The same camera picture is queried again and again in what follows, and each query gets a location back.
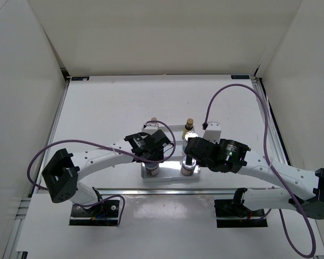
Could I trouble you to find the short spice jar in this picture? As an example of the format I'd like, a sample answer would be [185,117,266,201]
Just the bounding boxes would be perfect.
[180,159,197,176]
[145,163,159,176]

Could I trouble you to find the tall blue-label shaker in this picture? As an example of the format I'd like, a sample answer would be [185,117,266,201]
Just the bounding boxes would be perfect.
[181,131,198,155]

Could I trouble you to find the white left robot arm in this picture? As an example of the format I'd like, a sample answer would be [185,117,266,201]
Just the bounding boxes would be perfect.
[42,129,171,216]

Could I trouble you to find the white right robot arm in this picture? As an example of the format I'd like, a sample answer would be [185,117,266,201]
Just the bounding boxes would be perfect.
[185,137,324,220]

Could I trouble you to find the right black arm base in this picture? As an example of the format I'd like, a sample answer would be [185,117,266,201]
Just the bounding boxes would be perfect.
[214,188,268,228]

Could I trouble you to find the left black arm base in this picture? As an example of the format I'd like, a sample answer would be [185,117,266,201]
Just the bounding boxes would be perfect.
[69,195,126,227]

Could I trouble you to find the white plastic organizer tray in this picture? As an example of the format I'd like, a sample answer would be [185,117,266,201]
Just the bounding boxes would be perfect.
[141,125,200,182]

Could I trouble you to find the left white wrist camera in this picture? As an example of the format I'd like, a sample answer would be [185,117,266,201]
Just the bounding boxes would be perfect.
[142,121,159,135]

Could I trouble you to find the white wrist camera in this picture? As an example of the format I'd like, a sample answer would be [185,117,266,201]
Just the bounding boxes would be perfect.
[142,121,159,135]
[202,121,221,143]

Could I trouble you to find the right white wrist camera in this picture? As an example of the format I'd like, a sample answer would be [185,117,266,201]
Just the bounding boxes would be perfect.
[202,121,221,143]

